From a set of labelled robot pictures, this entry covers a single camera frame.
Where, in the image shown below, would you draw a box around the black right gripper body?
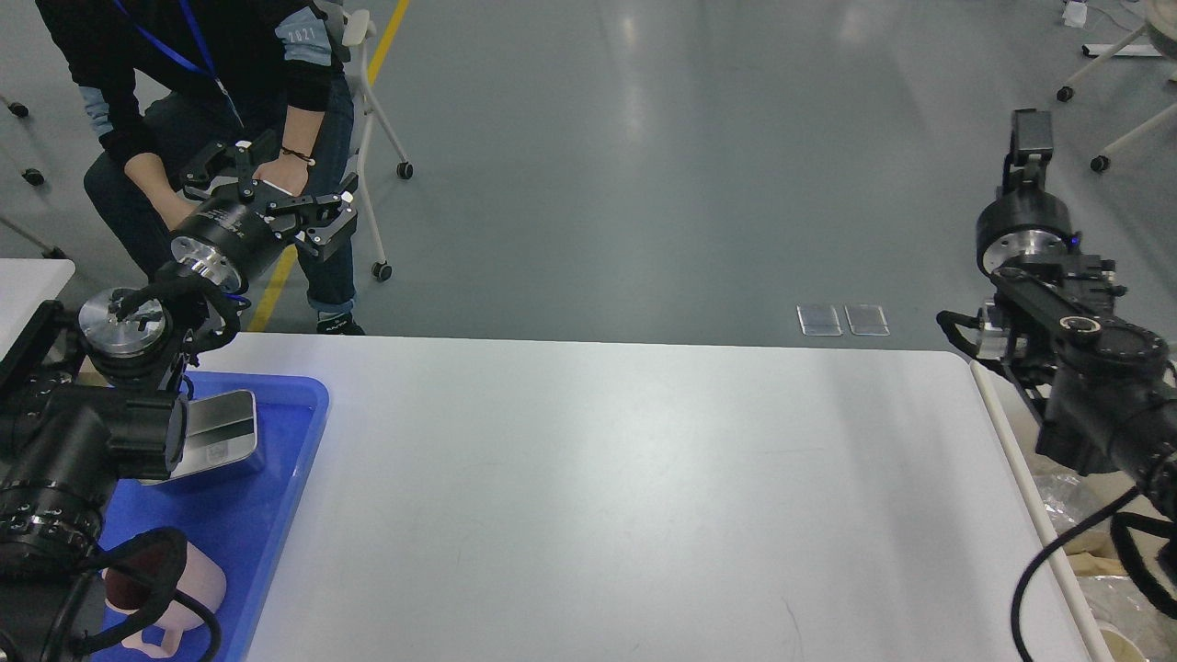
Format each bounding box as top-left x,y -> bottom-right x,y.
976,188 -> 1075,274

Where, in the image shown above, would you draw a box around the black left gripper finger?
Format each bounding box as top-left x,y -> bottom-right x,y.
268,172 -> 359,262
179,130 -> 280,204

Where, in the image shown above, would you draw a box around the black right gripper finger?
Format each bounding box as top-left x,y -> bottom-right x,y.
1003,108 -> 1055,194

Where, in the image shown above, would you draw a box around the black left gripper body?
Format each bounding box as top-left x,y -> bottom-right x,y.
171,198 -> 298,294

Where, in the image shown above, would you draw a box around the square stainless steel tray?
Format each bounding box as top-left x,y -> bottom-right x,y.
138,390 -> 265,494

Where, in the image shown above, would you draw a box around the pink mug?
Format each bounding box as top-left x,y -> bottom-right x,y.
102,541 -> 227,661

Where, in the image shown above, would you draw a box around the aluminium foil tray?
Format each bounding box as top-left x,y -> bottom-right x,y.
1078,576 -> 1176,661

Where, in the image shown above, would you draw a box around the white paper cup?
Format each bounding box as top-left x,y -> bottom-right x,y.
1100,628 -> 1148,662

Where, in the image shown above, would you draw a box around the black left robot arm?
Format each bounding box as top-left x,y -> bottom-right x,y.
1,131 -> 370,661

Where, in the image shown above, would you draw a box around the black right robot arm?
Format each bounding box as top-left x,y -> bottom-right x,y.
936,108 -> 1176,658

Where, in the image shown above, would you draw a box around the person's right hand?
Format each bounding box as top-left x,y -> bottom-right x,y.
148,188 -> 198,232

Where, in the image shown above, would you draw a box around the person's left hand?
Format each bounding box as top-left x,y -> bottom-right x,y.
253,154 -> 311,196

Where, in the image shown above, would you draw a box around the seated person in black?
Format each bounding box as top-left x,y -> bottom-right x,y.
35,0 -> 367,337

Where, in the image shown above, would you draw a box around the clear floor plate right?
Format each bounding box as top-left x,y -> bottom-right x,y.
842,304 -> 890,337

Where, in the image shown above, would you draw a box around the clear floor plate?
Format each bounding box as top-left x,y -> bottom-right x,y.
797,304 -> 842,337
842,304 -> 890,337

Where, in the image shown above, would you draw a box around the white rolling stand legs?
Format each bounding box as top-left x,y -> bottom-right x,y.
1056,0 -> 1177,176

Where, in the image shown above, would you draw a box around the white rolling chair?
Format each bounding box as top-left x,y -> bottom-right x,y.
315,1 -> 415,282

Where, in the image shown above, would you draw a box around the small white side table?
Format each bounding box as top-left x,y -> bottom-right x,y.
1,258 -> 75,358

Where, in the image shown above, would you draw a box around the white plastic bin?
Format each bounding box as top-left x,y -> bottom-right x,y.
967,360 -> 1113,661

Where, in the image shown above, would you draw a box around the clear floor plate left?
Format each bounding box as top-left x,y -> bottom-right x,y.
797,304 -> 842,337

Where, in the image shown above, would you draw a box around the blue plastic tray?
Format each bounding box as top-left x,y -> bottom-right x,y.
100,371 -> 330,661

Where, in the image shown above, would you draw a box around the crumpled clear plastic in bin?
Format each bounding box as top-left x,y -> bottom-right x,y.
1033,474 -> 1106,535

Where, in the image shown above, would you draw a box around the brown paper in bin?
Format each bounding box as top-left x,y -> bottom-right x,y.
1065,547 -> 1129,577

